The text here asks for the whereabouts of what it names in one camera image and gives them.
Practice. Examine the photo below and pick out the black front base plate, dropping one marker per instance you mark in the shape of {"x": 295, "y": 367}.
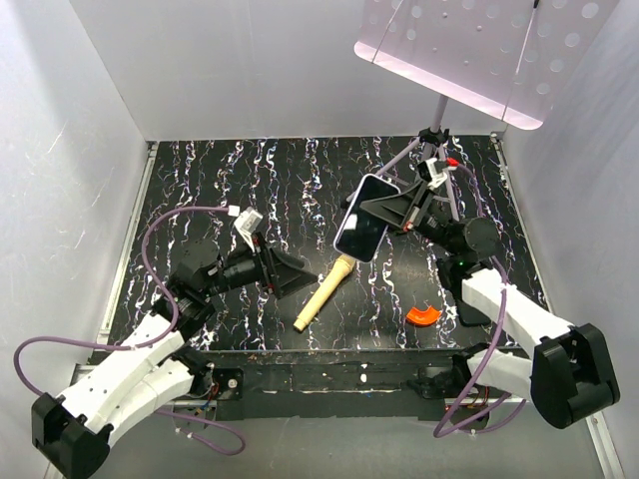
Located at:
{"x": 332, "y": 383}

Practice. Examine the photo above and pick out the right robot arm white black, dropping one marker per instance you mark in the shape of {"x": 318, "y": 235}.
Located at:
{"x": 566, "y": 371}

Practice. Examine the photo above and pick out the lavender music stand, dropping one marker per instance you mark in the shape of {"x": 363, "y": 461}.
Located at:
{"x": 509, "y": 60}

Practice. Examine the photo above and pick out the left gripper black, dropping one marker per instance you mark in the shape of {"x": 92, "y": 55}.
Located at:
{"x": 279, "y": 274}

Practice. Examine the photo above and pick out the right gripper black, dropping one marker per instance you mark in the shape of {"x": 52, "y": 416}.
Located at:
{"x": 405, "y": 210}

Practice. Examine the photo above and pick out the black phone on right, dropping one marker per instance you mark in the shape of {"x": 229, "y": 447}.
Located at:
{"x": 466, "y": 314}

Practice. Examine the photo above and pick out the lavender phone case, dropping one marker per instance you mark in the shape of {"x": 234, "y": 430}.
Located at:
{"x": 372, "y": 255}

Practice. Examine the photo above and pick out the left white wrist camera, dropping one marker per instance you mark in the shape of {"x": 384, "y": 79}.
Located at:
{"x": 245, "y": 223}

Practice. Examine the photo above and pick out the beige wooden microphone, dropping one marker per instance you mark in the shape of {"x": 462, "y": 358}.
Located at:
{"x": 341, "y": 268}

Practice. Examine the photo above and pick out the aluminium frame rail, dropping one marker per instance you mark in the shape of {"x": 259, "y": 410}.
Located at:
{"x": 566, "y": 371}

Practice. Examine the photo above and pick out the orange curved plastic piece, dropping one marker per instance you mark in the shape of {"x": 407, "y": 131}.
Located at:
{"x": 423, "y": 318}

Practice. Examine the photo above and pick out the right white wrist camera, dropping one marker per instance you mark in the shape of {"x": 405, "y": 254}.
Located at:
{"x": 435, "y": 172}

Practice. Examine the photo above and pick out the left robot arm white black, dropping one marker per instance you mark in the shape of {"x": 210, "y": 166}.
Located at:
{"x": 76, "y": 429}

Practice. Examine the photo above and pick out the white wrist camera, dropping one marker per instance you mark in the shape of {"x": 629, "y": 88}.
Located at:
{"x": 245, "y": 223}
{"x": 435, "y": 172}

